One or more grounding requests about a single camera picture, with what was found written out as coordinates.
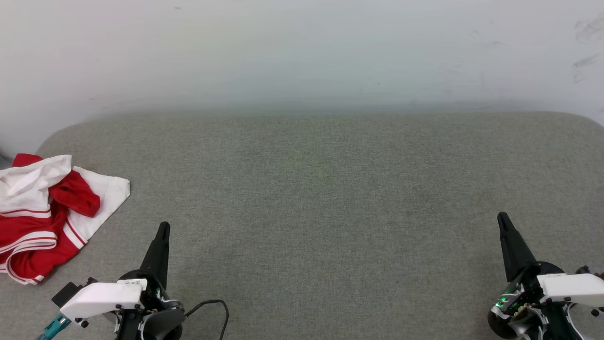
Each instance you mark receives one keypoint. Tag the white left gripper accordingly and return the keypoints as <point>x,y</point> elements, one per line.
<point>104,297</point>

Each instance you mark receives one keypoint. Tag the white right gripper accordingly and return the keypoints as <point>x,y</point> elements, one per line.
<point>571,288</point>

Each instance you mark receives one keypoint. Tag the red and white shirt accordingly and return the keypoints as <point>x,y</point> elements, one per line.
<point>28,259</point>

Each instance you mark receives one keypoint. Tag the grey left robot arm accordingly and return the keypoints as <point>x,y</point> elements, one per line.
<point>160,326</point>

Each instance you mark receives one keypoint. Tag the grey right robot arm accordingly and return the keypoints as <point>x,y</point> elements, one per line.
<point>557,327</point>

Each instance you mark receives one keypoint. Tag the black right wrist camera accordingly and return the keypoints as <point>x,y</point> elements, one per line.
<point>585,270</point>

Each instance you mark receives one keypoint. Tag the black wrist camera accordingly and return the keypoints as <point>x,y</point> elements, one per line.
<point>585,270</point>
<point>68,292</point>

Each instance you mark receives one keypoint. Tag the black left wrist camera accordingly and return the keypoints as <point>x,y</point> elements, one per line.
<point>68,292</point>

